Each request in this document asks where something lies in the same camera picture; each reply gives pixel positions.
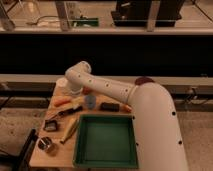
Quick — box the orange pepper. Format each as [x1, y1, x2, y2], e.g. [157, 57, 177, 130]
[53, 98, 71, 107]

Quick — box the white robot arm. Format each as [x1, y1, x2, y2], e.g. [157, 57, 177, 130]
[65, 61, 189, 171]

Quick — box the green plastic tray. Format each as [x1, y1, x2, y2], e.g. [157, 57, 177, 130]
[73, 115, 138, 169]

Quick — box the red bowl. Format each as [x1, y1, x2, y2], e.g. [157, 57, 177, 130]
[82, 87, 92, 95]

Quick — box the blue cup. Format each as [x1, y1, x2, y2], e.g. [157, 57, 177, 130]
[85, 94, 96, 110]

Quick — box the yellow corn cob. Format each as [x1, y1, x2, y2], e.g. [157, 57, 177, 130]
[60, 118, 78, 144]

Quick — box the black rectangular block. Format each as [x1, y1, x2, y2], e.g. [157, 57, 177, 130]
[100, 102, 120, 112]

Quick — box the small black metal tin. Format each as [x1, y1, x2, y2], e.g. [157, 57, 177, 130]
[44, 120, 58, 132]

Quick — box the orange round fruit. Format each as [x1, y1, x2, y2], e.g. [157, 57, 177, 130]
[123, 105, 132, 113]

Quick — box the wooden board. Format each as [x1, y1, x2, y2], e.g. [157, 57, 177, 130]
[29, 86, 130, 171]

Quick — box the small steel cup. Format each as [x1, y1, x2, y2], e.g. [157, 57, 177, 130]
[38, 137, 54, 153]

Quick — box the purple bowl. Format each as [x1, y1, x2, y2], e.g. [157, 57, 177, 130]
[135, 77, 154, 85]

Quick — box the black handled tool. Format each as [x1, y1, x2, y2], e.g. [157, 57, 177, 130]
[47, 106, 83, 121]

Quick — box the black chair frame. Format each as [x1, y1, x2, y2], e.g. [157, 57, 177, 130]
[0, 129, 38, 171]

